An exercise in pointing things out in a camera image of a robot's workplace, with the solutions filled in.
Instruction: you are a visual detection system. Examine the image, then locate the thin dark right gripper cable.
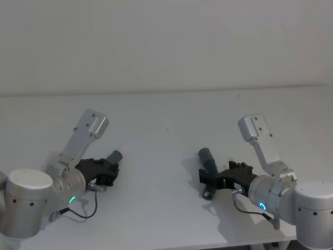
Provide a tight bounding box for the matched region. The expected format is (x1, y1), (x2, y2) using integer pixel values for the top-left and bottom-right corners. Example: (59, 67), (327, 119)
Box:
(230, 188), (277, 223)

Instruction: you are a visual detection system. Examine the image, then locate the long dark grey cylinder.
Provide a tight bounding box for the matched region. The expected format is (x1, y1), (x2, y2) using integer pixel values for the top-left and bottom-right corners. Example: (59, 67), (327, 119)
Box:
(198, 147), (221, 201)

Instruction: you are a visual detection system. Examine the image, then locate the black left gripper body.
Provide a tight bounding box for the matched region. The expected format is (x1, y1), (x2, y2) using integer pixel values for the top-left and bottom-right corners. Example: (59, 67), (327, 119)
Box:
(74, 158), (105, 183)

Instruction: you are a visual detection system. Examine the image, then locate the short dark grey cylinder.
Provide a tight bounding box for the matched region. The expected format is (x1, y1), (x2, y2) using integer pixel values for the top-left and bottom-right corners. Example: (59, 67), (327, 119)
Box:
(105, 149), (124, 168)

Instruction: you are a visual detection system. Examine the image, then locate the thin dark gripper cable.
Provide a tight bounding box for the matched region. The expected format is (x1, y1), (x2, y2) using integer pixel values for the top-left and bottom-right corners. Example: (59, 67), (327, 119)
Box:
(49, 182), (105, 222)
(230, 188), (277, 223)

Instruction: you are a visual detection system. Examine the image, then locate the white table cloth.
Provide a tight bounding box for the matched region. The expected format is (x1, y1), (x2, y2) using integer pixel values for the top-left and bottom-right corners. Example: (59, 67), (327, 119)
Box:
(0, 85), (333, 250)

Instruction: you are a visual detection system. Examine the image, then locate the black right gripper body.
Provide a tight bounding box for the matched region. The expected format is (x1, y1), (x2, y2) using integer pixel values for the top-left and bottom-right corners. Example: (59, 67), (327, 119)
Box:
(220, 164), (259, 192)

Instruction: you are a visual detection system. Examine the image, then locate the thin dark left gripper cable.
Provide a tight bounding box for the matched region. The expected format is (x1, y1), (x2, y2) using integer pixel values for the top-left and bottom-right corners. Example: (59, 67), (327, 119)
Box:
(49, 182), (105, 222)

